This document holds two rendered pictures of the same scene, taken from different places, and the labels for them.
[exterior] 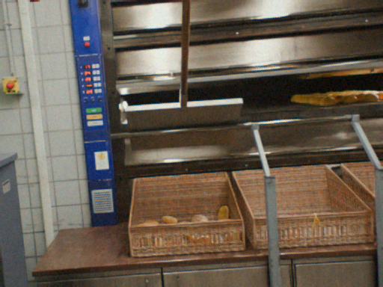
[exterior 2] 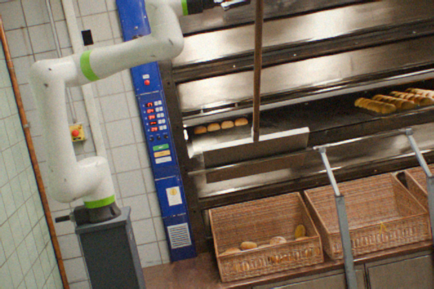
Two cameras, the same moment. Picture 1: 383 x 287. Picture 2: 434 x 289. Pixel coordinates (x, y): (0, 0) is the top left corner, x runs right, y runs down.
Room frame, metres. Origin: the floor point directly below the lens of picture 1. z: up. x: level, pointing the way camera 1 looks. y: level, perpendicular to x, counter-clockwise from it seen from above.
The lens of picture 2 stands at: (-0.93, 0.24, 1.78)
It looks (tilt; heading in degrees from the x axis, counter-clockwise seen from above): 10 degrees down; 356
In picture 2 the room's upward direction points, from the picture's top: 11 degrees counter-clockwise
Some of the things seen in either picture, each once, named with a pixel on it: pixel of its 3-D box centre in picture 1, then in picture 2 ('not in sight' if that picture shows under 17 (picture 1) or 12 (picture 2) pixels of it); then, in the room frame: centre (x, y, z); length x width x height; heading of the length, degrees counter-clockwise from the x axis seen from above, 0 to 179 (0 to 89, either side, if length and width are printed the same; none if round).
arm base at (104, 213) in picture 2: not in sight; (88, 213); (1.26, 0.64, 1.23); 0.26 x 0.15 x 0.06; 89
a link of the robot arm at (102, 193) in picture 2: not in sight; (92, 181); (1.24, 0.59, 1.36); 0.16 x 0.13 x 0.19; 148
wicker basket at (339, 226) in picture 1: (294, 202); (363, 213); (1.98, -0.72, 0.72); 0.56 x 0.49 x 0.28; 89
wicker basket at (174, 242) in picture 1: (183, 210); (262, 234); (2.00, -0.13, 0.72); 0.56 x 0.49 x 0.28; 87
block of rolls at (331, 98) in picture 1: (339, 96); (400, 99); (2.68, -1.31, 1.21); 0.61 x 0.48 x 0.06; 178
